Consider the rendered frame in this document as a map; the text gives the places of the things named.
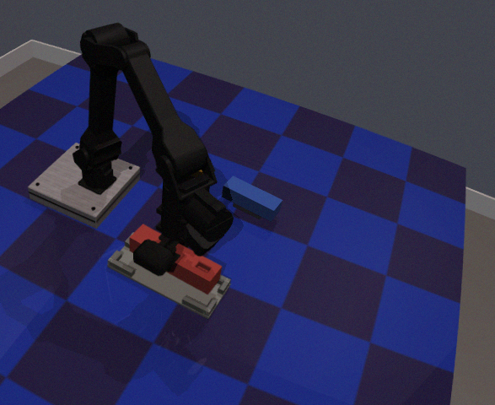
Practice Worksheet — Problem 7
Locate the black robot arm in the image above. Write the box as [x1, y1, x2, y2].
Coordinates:
[73, 23, 234, 257]

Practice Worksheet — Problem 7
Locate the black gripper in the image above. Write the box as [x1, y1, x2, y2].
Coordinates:
[133, 204, 189, 276]

